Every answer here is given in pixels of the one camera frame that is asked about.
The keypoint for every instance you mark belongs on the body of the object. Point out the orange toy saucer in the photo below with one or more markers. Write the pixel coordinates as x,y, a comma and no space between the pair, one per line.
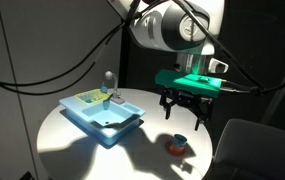
173,151

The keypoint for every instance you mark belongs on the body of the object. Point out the light blue toy sink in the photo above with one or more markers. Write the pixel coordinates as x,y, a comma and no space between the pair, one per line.
82,111

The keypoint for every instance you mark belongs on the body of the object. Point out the yellow-green dish rack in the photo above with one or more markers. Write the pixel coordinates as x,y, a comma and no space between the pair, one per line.
88,96

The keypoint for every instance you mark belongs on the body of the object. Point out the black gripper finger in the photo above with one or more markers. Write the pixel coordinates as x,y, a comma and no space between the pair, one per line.
167,106
202,116

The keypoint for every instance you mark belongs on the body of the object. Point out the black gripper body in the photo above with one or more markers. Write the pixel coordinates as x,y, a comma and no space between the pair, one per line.
188,96

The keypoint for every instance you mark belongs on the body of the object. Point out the grey plastic chair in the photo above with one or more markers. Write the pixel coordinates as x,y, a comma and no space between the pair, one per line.
255,150

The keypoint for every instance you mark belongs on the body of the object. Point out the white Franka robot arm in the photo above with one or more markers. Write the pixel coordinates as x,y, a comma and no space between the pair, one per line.
168,30

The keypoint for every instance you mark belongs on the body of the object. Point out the small blue toy cup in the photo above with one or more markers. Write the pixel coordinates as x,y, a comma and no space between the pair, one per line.
179,140

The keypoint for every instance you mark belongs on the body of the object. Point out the round blue toy plate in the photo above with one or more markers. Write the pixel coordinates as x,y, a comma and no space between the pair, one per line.
104,88

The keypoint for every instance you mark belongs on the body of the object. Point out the grey toy faucet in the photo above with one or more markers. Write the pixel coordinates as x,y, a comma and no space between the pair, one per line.
115,85

